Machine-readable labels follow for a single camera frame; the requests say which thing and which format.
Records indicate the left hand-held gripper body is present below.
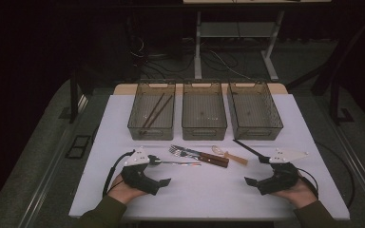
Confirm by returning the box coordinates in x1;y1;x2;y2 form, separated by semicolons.
120;147;162;197

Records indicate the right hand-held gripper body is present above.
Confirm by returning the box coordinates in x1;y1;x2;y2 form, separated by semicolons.
256;147;310;196

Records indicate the black chopstick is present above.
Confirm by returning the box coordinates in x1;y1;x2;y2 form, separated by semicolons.
232;139;263;158
233;140;264;159

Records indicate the smoky clear plastic bin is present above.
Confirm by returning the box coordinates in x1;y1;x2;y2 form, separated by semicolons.
226;80;284;142
126;81;177;142
181;80;228;142

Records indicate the metal spoon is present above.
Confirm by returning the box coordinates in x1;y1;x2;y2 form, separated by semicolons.
151;160;202;167

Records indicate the wooden-handled fork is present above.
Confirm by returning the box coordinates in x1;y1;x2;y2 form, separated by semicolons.
168;146;229;169

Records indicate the person's left hand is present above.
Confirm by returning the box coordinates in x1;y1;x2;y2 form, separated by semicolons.
107;173;146;205

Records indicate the person's right hand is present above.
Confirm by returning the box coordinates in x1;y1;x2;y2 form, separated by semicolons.
270;177;318;210

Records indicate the white table cloth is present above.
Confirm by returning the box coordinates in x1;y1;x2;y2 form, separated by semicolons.
68;93;351;221

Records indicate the black metal stand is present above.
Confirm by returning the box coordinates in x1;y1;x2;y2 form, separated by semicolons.
286;12;365;126

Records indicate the white metal desk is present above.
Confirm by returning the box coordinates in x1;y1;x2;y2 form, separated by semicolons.
182;0;333;83

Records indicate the left hand-held gripper cable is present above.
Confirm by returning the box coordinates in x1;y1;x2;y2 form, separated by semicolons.
102;149;136;198

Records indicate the hand-held gripper cable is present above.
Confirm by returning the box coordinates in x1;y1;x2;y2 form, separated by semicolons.
102;149;136;198
296;167;320;199

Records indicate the right hand-held gripper cable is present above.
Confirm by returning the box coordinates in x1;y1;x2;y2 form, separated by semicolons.
296;167;320;199

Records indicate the thin black cable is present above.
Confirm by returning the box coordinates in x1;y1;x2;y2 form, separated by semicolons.
315;141;356;210

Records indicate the bundle of floor cables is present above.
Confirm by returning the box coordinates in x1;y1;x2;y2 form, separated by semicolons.
129;34;258;83

